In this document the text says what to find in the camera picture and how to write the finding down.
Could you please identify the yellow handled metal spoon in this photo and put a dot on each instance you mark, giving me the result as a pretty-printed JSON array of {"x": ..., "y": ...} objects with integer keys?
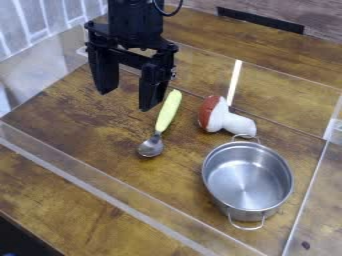
[{"x": 153, "y": 146}]

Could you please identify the red and white plush mushroom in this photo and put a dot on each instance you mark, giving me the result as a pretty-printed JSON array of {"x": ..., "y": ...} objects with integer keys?
[{"x": 216, "y": 117}]

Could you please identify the silver metal pot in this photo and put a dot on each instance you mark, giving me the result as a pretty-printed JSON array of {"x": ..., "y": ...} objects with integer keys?
[{"x": 249, "y": 180}]

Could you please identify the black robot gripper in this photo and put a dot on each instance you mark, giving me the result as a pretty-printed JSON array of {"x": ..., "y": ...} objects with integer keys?
[{"x": 130, "y": 40}]

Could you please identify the clear acrylic enclosure wall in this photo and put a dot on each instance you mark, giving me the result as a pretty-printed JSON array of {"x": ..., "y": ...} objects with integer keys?
[{"x": 78, "y": 187}]

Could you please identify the black bar on table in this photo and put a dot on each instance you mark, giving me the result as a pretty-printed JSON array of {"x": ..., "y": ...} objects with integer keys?
[{"x": 261, "y": 20}]

